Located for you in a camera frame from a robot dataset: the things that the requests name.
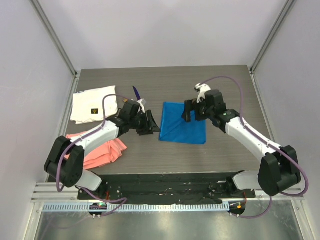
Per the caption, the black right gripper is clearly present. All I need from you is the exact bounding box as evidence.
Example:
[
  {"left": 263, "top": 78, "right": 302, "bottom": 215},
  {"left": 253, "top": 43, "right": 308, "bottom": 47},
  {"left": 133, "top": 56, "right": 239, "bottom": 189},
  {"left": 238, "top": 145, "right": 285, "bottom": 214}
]
[{"left": 182, "top": 98, "right": 214, "bottom": 124}]

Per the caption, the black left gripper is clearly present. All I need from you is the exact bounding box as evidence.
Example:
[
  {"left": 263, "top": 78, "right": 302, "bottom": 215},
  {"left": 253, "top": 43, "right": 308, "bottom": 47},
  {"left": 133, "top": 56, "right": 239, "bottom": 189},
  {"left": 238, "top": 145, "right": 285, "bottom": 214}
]
[{"left": 129, "top": 110, "right": 160, "bottom": 136}]

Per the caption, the blue cloth napkin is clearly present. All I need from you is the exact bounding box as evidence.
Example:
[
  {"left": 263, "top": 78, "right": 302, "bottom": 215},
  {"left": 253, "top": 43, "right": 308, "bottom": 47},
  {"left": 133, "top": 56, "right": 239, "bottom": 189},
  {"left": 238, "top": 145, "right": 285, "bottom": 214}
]
[{"left": 158, "top": 102, "right": 207, "bottom": 145}]

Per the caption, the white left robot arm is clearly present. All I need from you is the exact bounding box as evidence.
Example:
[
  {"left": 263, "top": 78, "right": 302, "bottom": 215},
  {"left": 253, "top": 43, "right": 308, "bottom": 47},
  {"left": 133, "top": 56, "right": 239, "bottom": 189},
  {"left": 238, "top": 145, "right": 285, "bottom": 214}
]
[{"left": 44, "top": 100, "right": 160, "bottom": 200}]

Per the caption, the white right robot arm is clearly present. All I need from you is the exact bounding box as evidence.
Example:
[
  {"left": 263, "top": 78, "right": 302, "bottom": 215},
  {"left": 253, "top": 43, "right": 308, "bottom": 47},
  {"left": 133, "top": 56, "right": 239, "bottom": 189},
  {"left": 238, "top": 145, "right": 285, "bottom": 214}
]
[{"left": 181, "top": 89, "right": 301, "bottom": 198}]

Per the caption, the purple plastic knife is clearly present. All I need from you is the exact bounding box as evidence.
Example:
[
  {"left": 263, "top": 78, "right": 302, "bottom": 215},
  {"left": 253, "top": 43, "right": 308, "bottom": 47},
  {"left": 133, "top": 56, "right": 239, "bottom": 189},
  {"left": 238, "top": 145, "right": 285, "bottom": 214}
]
[{"left": 132, "top": 86, "right": 141, "bottom": 100}]

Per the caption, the pink folded cloth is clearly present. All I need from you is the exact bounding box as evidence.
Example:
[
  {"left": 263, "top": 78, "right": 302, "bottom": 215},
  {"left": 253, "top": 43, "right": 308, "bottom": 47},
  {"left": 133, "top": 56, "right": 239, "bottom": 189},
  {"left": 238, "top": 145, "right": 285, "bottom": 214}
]
[{"left": 65, "top": 132, "right": 128, "bottom": 170}]

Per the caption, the white folded cloth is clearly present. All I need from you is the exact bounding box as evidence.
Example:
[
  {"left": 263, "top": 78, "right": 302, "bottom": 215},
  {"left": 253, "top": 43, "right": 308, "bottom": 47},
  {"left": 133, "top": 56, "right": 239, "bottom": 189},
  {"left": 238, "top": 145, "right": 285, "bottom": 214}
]
[{"left": 70, "top": 85, "right": 116, "bottom": 125}]

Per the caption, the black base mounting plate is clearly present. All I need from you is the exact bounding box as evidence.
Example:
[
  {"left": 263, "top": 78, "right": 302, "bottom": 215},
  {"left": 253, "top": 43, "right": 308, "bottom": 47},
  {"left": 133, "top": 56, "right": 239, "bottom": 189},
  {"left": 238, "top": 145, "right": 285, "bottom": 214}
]
[{"left": 93, "top": 172, "right": 256, "bottom": 205}]

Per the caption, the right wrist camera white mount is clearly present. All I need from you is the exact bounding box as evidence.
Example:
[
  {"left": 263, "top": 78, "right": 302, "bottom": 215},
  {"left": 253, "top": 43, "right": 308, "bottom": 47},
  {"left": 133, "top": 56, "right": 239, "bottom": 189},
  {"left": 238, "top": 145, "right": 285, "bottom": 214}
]
[{"left": 194, "top": 83, "right": 212, "bottom": 104}]

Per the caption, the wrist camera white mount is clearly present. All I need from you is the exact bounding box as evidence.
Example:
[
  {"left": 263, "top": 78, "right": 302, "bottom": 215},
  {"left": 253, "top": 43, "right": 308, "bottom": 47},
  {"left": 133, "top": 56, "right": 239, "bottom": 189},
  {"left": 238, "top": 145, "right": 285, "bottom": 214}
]
[
  {"left": 194, "top": 83, "right": 212, "bottom": 104},
  {"left": 137, "top": 98, "right": 146, "bottom": 113}
]

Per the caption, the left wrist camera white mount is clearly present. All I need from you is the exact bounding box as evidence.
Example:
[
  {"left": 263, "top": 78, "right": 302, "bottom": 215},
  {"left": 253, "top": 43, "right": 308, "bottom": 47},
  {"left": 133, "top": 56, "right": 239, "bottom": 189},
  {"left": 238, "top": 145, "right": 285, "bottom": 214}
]
[{"left": 137, "top": 98, "right": 146, "bottom": 113}]

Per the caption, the horizontal aluminium frame rail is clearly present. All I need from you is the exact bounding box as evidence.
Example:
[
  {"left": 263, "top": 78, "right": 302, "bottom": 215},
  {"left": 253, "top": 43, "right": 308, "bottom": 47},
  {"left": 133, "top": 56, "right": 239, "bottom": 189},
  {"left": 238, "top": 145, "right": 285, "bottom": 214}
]
[{"left": 31, "top": 179, "right": 306, "bottom": 203}]

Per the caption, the slotted cable duct rail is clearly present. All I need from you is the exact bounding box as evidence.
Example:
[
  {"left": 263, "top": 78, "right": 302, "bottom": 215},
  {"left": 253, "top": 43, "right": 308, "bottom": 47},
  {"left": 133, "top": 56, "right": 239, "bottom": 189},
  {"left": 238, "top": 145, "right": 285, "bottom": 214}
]
[{"left": 42, "top": 202, "right": 230, "bottom": 213}]

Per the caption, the left aluminium frame post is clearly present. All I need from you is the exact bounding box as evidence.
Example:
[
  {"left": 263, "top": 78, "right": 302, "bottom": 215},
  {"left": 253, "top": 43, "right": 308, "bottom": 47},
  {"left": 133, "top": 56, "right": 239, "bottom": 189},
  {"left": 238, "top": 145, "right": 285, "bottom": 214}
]
[{"left": 29, "top": 0, "right": 77, "bottom": 78}]

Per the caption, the aluminium frame post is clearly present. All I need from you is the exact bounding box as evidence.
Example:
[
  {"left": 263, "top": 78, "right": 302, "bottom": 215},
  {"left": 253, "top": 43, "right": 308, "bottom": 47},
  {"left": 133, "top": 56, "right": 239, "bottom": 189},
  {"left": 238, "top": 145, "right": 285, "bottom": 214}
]
[
  {"left": 29, "top": 0, "right": 77, "bottom": 78},
  {"left": 249, "top": 0, "right": 297, "bottom": 74}
]

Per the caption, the right aluminium frame post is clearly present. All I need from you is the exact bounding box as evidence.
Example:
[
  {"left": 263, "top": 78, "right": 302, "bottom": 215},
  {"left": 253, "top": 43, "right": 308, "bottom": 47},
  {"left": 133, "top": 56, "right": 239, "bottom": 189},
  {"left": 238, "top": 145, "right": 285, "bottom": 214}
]
[{"left": 249, "top": 0, "right": 297, "bottom": 74}]

